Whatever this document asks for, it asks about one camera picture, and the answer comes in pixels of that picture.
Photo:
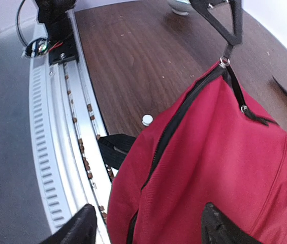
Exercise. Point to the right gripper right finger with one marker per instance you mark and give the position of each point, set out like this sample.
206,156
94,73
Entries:
218,228

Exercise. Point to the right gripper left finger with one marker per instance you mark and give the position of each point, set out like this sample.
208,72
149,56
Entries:
81,228

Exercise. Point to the red backpack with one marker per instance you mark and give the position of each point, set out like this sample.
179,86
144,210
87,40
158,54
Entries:
215,144

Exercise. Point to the pale green ceramic bowl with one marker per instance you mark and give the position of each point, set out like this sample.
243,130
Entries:
180,7

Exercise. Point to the small white clip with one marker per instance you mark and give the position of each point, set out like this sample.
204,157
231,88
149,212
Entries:
147,119

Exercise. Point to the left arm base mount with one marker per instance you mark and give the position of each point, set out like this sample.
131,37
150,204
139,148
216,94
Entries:
60,44

